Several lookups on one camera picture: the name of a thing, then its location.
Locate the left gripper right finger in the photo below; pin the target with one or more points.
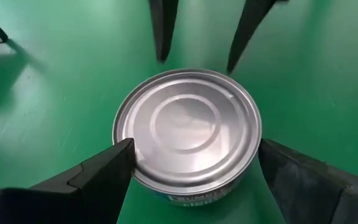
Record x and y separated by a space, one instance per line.
322 193

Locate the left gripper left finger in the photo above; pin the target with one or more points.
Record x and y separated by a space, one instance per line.
67 199

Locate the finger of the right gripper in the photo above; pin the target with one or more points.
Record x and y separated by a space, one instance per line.
249 28
163 25

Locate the green tuna can silver lid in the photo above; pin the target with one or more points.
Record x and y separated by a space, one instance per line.
188 130

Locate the green table mat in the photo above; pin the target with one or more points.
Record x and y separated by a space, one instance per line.
306 93

